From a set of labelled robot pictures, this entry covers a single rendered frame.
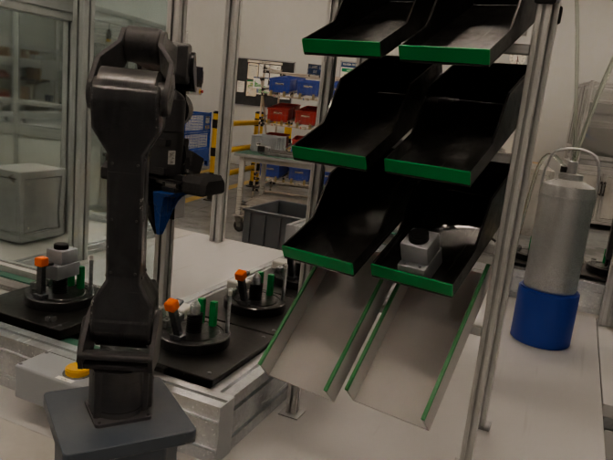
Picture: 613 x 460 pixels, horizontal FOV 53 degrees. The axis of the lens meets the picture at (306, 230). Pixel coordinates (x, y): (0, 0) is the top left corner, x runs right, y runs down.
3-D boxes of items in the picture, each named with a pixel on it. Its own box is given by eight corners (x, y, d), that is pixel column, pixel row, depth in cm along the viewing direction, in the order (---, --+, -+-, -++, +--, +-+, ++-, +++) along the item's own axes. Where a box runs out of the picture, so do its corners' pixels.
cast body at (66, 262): (57, 281, 127) (57, 248, 126) (40, 277, 129) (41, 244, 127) (86, 272, 135) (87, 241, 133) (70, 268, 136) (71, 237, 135)
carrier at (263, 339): (212, 392, 104) (217, 320, 101) (98, 355, 113) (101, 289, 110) (276, 345, 125) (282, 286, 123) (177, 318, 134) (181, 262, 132)
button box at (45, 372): (112, 433, 97) (113, 398, 96) (14, 397, 105) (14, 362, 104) (140, 415, 103) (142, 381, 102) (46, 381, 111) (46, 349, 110)
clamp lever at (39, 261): (40, 295, 125) (41, 258, 124) (33, 293, 126) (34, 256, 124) (54, 291, 128) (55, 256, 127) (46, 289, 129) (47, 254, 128)
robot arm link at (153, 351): (150, 379, 70) (153, 326, 69) (69, 373, 69) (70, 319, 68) (161, 355, 76) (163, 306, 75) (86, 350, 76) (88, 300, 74)
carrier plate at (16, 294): (59, 340, 117) (59, 330, 116) (-31, 312, 126) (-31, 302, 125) (141, 307, 138) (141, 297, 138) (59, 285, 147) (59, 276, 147)
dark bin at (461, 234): (451, 298, 88) (451, 256, 84) (371, 277, 95) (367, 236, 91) (515, 202, 107) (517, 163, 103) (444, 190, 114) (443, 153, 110)
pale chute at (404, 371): (430, 432, 91) (424, 420, 87) (351, 401, 98) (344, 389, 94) (493, 277, 103) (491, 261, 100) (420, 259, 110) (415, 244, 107)
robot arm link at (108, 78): (161, 74, 62) (171, 69, 68) (87, 66, 62) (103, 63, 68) (150, 358, 72) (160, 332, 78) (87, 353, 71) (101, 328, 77)
